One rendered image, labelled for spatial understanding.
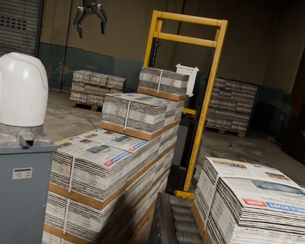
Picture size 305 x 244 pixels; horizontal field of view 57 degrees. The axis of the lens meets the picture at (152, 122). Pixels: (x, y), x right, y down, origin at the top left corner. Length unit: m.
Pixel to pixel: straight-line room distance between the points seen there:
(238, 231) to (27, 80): 0.74
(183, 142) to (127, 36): 5.66
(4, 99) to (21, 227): 0.44
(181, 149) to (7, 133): 2.37
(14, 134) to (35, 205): 0.27
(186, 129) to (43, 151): 2.26
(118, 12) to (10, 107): 7.62
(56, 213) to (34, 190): 0.55
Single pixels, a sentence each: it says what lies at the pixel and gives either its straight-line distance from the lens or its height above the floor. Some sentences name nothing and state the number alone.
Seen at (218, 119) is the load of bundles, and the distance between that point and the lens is 6.97.
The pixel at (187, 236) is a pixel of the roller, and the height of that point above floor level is 0.80.
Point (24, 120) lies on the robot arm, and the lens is 0.97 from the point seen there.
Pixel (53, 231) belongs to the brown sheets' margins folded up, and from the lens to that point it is 1.65.
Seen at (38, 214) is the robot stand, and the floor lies 0.74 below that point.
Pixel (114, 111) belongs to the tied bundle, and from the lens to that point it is 1.92.
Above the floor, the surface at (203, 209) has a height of 0.88.
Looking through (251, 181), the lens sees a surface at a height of 1.03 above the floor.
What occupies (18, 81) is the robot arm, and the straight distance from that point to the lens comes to 0.95.
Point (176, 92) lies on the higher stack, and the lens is 2.38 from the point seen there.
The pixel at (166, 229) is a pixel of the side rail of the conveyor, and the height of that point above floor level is 0.80.
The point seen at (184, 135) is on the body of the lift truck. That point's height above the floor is 0.64.
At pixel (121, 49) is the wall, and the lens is 8.36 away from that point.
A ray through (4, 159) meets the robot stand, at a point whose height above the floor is 0.96.
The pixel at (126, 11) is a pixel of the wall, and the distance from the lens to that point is 8.46.
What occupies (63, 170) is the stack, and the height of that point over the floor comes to 0.74.
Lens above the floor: 1.32
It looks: 11 degrees down
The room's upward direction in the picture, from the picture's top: 11 degrees clockwise
